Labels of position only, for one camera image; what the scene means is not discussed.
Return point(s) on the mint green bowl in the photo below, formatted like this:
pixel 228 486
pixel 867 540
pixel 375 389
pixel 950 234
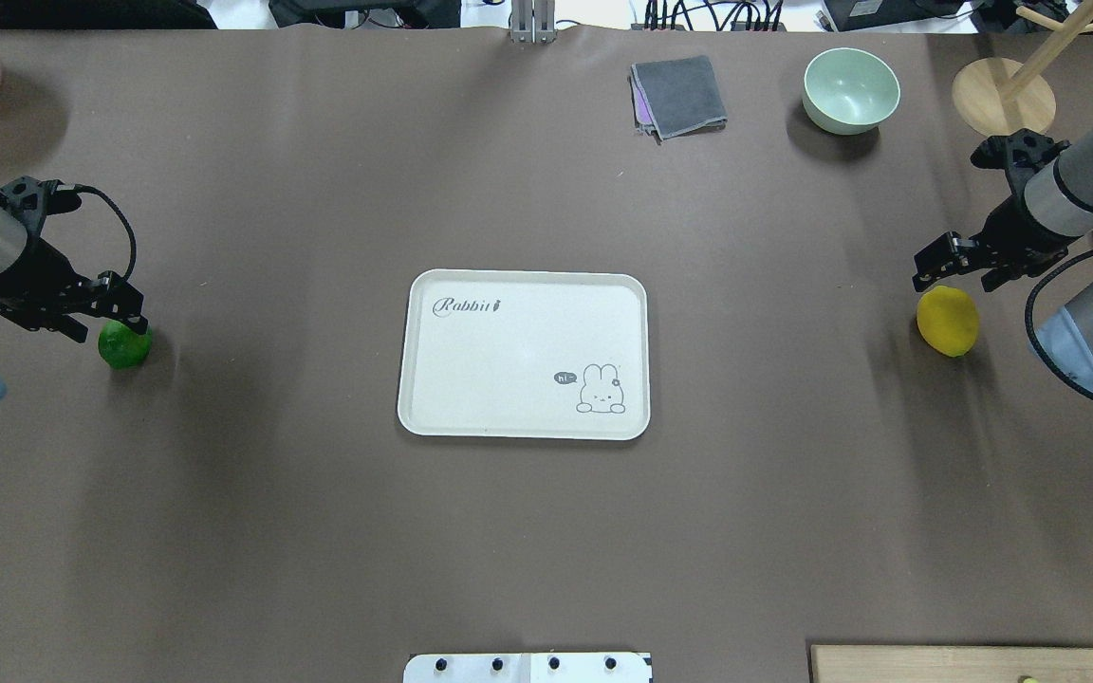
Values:
pixel 847 91

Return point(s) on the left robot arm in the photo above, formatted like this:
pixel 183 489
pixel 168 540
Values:
pixel 12 243

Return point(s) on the wooden stand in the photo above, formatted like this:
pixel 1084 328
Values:
pixel 998 96

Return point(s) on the green lime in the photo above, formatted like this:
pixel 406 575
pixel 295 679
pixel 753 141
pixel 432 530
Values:
pixel 120 347

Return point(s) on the yellow lemon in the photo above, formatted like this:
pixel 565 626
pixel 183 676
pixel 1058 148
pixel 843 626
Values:
pixel 947 319

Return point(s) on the aluminium frame post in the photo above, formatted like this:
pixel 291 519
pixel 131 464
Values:
pixel 532 21

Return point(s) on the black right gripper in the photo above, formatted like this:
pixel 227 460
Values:
pixel 1012 230

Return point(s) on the grey folded cloth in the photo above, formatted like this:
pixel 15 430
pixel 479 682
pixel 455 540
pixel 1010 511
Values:
pixel 676 97

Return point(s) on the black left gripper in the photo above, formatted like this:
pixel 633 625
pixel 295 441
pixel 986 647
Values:
pixel 41 265

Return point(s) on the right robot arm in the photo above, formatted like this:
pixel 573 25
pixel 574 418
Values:
pixel 1058 314

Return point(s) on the white rabbit tray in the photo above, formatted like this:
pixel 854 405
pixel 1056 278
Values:
pixel 526 354

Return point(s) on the white mounting plate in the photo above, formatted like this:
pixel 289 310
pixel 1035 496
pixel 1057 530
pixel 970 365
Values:
pixel 530 667

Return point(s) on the wooden cutting board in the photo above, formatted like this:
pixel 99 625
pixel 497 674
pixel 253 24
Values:
pixel 898 663

